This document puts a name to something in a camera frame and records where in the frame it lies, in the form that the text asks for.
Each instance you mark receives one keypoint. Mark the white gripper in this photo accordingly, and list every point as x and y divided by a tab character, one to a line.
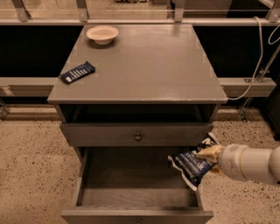
230	161

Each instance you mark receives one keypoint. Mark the blue chip bag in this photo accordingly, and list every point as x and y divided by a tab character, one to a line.
191	167

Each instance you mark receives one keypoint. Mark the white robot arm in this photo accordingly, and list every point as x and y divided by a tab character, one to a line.
242	163

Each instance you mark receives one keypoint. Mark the round brass drawer knob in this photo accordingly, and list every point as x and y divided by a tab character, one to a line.
138	137

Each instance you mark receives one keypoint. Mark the grey open middle drawer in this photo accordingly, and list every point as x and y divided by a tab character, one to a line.
133	185

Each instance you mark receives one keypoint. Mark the grey wooden drawer cabinet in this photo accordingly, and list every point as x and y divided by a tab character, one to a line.
150	73

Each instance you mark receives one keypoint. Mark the grey upper drawer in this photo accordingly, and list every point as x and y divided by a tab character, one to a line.
123	134

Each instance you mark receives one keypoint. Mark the metal stand leg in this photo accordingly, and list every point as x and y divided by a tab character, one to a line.
257	79

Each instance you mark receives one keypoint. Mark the dark blue snack bar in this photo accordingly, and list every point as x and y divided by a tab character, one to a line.
77	73

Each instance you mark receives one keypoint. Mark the white shallow bowl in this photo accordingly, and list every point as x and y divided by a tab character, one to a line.
102	34

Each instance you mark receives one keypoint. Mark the metal railing frame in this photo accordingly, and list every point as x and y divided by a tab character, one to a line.
101	12

